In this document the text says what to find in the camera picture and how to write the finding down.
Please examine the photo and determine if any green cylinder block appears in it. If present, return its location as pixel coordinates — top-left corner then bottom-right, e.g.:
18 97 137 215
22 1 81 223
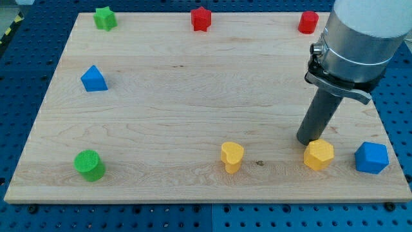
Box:
73 150 106 182

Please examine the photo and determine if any light wooden board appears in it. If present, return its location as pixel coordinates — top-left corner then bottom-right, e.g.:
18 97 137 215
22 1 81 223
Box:
5 13 411 204

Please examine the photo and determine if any red cylinder block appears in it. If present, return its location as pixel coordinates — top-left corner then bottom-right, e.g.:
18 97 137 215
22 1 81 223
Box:
297 11 319 34

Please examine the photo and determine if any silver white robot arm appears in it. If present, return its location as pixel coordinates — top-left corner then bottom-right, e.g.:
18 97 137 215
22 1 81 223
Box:
305 0 411 104

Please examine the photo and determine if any yellow heart block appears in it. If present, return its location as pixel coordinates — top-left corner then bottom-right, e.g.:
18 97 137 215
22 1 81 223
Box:
221 142 245 174

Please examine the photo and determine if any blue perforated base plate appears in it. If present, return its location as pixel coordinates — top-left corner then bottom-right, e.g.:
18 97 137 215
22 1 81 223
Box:
1 1 411 231

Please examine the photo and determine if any blue triangle block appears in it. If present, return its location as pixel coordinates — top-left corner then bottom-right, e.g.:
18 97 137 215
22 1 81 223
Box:
80 65 108 92

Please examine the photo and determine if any yellow hexagon block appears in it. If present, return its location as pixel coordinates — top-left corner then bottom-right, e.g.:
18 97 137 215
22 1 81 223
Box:
303 139 334 171

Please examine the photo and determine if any blue cube block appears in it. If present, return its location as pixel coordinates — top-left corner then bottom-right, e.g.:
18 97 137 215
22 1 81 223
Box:
355 142 389 174

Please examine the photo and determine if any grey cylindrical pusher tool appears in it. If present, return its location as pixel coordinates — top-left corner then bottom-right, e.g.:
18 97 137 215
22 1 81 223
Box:
297 89 342 146

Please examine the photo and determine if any green star block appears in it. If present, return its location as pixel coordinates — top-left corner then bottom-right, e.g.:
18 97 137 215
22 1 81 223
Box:
93 6 117 31

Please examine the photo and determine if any red star block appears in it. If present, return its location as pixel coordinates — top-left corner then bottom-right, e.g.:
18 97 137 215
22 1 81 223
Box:
191 6 212 32

